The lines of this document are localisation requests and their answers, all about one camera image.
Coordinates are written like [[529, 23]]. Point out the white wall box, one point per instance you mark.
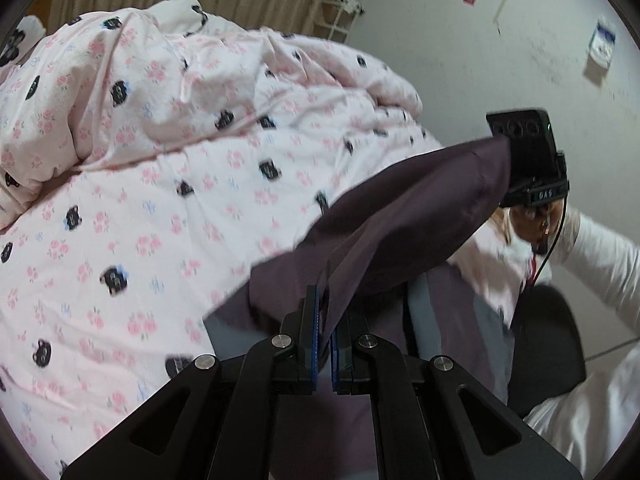
[[602, 44]]

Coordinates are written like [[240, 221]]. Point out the white wire rack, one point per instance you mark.
[[335, 19]]

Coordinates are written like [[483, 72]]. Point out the pink cat print bedsheet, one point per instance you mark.
[[115, 271]]

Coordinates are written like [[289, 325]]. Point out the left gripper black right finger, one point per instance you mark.
[[350, 342]]

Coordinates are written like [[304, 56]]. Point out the person right hand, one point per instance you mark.
[[536, 226]]

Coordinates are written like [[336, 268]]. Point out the pink cat print quilt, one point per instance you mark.
[[111, 88]]

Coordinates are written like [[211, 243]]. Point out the black round chair seat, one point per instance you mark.
[[548, 360]]

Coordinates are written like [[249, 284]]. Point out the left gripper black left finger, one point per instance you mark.
[[301, 365]]

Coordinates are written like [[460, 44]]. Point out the grey and purple jacket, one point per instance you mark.
[[407, 219]]

